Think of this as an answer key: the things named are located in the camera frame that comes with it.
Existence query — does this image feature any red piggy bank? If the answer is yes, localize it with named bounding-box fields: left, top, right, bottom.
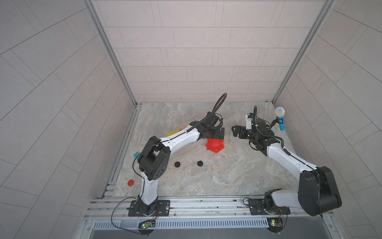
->
left=206, top=138, right=224, bottom=153

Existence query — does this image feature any yellow piggy bank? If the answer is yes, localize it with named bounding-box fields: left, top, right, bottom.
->
left=167, top=129, right=181, bottom=137

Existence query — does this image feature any red round plug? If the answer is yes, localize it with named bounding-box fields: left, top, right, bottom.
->
left=127, top=179, right=134, bottom=187

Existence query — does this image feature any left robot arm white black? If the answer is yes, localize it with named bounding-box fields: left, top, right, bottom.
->
left=136, top=112, right=224, bottom=214

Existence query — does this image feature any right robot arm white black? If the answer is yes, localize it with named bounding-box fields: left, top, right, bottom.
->
left=232, top=113, right=342, bottom=216

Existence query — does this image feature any black microphone stand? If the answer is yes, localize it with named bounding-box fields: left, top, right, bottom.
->
left=267, top=118, right=279, bottom=132

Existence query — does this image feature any blue toy microphone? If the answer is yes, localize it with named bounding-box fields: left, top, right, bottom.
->
left=275, top=107, right=286, bottom=131

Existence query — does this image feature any right controller board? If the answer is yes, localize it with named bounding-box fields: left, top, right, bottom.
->
left=267, top=218, right=284, bottom=233

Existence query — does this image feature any controller board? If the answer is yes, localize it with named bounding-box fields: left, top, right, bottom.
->
left=138, top=220, right=156, bottom=235
left=267, top=218, right=284, bottom=233

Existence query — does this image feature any left controller board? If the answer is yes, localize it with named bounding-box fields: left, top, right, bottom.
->
left=138, top=220, right=156, bottom=235

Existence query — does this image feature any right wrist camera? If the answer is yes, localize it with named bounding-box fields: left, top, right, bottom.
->
left=245, top=113, right=253, bottom=130

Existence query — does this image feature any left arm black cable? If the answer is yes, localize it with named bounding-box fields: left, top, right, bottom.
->
left=184, top=92, right=228, bottom=133

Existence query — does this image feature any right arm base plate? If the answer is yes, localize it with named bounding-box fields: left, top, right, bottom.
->
left=247, top=198, right=290, bottom=216

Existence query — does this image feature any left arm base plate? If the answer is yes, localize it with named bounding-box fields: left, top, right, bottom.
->
left=128, top=200, right=171, bottom=217

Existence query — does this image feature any aluminium rail frame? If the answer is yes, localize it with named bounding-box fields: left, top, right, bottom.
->
left=75, top=195, right=345, bottom=239

